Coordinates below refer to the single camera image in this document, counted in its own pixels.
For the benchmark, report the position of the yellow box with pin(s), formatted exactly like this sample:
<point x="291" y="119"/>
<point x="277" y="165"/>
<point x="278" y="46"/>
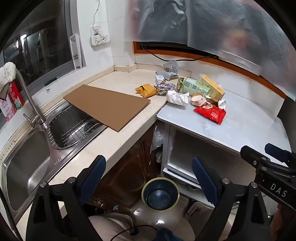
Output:
<point x="212" y="87"/>

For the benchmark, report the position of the white wall socket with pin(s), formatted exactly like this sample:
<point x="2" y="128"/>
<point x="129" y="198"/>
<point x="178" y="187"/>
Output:
<point x="99" y="37"/>

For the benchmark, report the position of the clear plastic bag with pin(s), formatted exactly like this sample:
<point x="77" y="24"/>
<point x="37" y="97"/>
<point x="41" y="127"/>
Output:
<point x="157" y="139"/>

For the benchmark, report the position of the green carton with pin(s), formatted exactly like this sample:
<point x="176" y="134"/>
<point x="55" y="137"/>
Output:
<point x="193" y="87"/>

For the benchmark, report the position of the white box blue cloud print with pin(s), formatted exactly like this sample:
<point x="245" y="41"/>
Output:
<point x="159" y="80"/>

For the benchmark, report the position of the brown cardboard sheet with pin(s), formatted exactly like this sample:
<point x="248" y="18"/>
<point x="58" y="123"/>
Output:
<point x="104" y="104"/>

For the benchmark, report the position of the steel faucet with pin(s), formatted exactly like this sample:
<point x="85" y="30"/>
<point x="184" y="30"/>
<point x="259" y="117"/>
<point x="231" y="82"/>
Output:
<point x="30" y="99"/>

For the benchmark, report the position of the wooden cabinet door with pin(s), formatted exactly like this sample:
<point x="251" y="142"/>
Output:
<point x="129" y="166"/>

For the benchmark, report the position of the person's left leg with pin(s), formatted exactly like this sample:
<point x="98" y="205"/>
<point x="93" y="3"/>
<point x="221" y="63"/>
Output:
<point x="108" y="224"/>

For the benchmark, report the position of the person's right leg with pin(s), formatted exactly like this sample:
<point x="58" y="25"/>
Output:
<point x="198" y="215"/>

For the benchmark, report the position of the white paper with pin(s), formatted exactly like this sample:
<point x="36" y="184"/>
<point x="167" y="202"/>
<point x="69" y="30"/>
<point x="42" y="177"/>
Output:
<point x="177" y="97"/>

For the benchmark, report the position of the red snack packet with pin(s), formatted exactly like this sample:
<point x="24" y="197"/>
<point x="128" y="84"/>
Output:
<point x="210" y="113"/>

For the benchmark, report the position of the blue trash bin cream rim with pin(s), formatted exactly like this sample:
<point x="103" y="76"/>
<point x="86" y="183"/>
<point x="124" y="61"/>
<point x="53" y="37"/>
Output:
<point x="150" y="187"/>

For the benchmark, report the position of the translucent plastic sheet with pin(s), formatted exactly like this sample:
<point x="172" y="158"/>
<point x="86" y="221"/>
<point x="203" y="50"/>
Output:
<point x="208" y="23"/>

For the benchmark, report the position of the silver pouch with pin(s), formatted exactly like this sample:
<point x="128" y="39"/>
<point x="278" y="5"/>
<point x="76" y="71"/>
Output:
<point x="172" y="68"/>

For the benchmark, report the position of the yellow brown paper packet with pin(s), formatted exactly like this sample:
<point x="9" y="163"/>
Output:
<point x="146" y="90"/>

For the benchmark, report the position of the window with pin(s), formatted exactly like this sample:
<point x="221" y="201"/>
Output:
<point x="41" y="46"/>

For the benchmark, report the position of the white fluffy cloth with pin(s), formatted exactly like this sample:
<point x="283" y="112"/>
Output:
<point x="7" y="74"/>

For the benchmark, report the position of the stainless steel double sink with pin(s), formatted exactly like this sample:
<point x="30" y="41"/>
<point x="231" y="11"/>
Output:
<point x="27" y="157"/>

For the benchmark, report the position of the brown wooden frame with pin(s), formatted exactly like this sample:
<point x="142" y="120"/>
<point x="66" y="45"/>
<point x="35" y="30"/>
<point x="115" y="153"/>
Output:
<point x="254" y="75"/>

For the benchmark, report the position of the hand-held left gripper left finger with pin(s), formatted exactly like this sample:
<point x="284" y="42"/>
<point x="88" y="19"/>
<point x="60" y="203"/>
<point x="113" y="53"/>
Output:
<point x="94" y="172"/>

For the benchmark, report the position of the white paper scrap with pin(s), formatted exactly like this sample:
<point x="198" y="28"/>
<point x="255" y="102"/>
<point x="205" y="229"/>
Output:
<point x="222" y="103"/>

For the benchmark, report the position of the person's leg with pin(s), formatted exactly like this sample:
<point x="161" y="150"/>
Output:
<point x="108" y="224"/>
<point x="198" y="215"/>

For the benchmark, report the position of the white orange paper cup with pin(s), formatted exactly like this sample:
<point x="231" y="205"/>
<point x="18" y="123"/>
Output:
<point x="198" y="99"/>

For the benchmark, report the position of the foil wrapper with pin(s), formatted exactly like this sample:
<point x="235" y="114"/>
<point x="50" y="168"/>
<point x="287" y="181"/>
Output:
<point x="165" y="88"/>

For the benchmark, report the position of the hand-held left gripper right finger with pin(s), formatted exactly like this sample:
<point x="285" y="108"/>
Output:
<point x="203" y="178"/>

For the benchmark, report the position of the red pink package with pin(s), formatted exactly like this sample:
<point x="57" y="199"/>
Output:
<point x="13" y="102"/>

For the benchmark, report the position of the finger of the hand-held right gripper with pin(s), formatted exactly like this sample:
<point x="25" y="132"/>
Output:
<point x="251" y="154"/>
<point x="275" y="149"/>

